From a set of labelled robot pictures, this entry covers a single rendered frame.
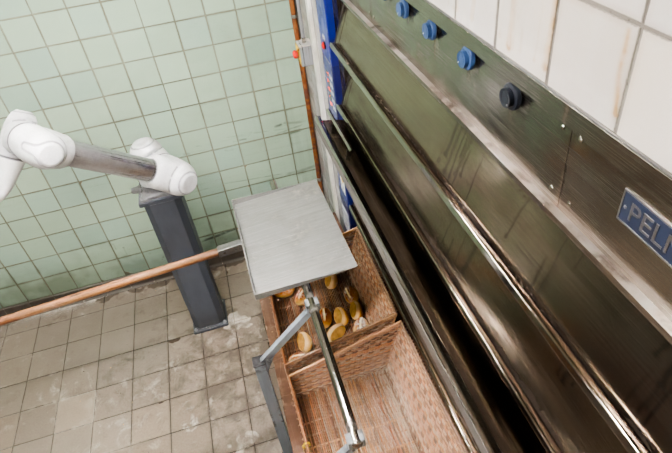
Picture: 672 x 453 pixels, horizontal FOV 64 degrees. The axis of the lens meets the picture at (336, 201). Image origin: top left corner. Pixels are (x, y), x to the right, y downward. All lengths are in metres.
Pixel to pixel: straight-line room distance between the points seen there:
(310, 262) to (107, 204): 1.80
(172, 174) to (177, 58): 0.76
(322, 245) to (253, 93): 1.37
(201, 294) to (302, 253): 1.32
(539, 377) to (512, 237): 0.29
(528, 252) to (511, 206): 0.10
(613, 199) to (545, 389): 0.48
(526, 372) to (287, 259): 0.99
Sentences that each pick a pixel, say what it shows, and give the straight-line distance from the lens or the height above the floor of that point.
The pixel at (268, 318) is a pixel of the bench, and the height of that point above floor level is 0.58.
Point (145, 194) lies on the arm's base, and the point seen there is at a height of 1.02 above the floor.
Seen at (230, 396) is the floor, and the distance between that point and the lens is 3.06.
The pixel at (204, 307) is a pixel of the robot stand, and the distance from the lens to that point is 3.22.
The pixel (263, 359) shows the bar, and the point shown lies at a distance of 1.92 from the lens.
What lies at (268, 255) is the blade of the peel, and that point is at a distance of 1.95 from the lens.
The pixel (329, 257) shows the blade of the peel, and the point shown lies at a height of 1.18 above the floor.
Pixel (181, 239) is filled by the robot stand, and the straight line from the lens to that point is 2.87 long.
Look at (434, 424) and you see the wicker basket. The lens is 1.99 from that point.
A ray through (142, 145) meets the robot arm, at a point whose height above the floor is 1.27.
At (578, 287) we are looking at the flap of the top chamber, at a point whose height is 1.81.
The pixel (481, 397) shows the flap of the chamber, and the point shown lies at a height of 1.42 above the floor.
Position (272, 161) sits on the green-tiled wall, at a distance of 3.31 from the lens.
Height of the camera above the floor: 2.49
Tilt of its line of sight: 38 degrees down
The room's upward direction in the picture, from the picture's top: 8 degrees counter-clockwise
